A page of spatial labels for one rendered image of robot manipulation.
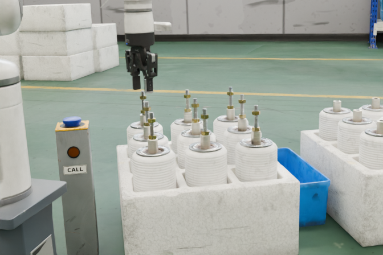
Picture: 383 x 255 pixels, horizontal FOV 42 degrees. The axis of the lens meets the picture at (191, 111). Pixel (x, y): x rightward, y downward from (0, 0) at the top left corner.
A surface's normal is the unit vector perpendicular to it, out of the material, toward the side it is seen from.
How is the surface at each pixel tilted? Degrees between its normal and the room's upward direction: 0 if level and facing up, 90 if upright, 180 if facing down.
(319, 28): 90
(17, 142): 90
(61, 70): 90
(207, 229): 90
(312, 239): 0
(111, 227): 0
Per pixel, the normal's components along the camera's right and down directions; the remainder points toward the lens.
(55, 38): -0.29, 0.22
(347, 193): -0.98, 0.07
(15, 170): 0.78, 0.12
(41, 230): 0.96, 0.05
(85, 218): 0.17, 0.22
